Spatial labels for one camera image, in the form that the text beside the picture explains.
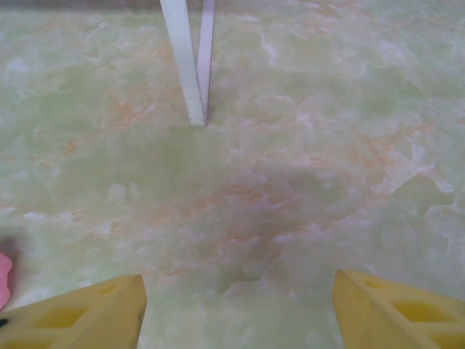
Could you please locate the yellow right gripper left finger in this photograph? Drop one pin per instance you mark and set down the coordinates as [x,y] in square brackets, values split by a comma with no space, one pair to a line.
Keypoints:
[91,320]

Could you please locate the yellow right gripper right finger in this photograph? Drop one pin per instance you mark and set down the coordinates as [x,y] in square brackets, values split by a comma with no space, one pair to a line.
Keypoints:
[392,320]

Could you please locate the pink plastic pig toy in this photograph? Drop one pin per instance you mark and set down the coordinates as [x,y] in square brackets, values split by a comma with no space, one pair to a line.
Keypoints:
[4,280]

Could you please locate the wooden shelf with white frame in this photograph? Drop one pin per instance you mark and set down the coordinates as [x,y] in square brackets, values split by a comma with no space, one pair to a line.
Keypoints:
[181,54]

